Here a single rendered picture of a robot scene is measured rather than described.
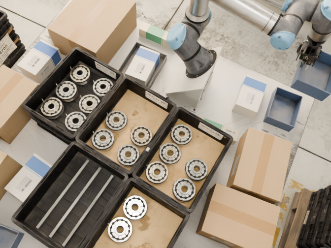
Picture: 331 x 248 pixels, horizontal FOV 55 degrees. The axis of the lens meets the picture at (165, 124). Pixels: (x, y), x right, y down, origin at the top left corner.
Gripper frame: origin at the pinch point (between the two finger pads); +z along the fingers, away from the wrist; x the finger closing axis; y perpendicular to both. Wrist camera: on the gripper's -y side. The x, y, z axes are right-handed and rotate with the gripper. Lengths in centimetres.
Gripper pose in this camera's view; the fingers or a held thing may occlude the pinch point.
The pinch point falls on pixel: (302, 64)
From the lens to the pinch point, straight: 153.3
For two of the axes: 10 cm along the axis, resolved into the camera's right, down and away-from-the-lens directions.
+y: -4.7, 8.0, -3.7
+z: 0.6, 4.5, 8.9
